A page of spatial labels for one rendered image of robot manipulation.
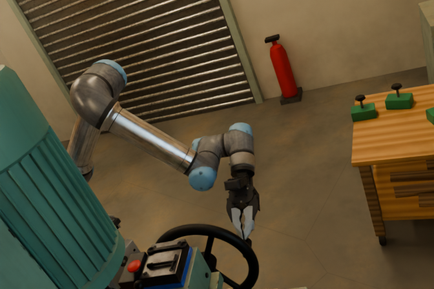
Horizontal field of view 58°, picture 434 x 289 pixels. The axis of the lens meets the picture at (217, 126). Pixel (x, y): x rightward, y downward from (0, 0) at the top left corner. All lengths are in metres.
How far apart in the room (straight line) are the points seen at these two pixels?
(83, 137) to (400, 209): 1.41
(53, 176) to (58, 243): 0.08
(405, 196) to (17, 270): 1.79
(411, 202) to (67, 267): 1.69
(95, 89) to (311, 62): 2.65
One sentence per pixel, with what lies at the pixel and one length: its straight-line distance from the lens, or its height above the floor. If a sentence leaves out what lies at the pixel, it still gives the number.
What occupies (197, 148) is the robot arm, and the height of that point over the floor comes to 0.99.
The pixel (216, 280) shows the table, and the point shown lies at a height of 0.87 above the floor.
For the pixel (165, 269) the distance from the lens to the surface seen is 0.87.
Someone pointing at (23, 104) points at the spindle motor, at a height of 1.46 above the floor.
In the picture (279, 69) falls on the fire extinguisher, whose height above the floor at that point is 0.32.
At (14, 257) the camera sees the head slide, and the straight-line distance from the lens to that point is 0.49.
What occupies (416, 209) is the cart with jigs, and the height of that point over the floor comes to 0.18.
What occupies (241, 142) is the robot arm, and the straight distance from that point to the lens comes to 1.19.
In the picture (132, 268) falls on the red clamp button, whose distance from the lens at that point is 0.88.
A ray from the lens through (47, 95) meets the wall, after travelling 4.88.
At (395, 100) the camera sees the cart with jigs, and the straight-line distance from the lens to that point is 2.00.
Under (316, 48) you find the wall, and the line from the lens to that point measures 3.49.
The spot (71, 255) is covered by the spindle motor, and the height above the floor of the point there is 1.28.
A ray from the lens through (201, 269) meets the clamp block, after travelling 0.94.
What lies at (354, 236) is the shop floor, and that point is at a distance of 2.16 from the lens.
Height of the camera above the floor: 1.56
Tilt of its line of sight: 26 degrees down
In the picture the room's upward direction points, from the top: 23 degrees counter-clockwise
